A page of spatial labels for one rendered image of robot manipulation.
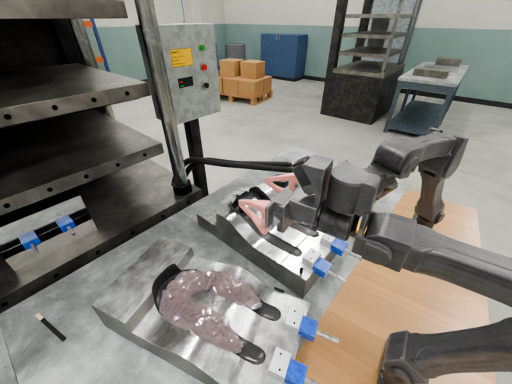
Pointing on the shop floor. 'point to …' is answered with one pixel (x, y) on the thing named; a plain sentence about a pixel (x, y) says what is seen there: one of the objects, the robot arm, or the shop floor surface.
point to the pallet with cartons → (244, 80)
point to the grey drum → (235, 51)
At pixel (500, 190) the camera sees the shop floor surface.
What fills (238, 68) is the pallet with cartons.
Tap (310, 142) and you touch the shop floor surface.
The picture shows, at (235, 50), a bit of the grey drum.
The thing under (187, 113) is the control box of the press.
